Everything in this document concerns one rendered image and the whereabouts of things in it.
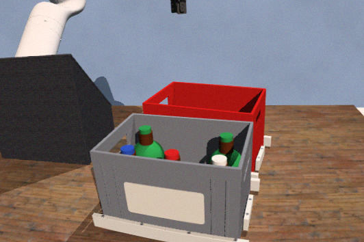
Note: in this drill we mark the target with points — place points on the red crate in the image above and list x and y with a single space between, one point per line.
222 102

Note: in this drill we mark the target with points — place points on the red bottle with pink label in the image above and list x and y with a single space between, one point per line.
172 154

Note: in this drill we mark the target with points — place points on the grey plastic crate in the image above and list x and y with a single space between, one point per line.
196 197

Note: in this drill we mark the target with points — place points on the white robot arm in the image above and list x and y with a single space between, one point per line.
45 27

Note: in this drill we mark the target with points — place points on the green bottle with light green label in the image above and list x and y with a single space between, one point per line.
147 147

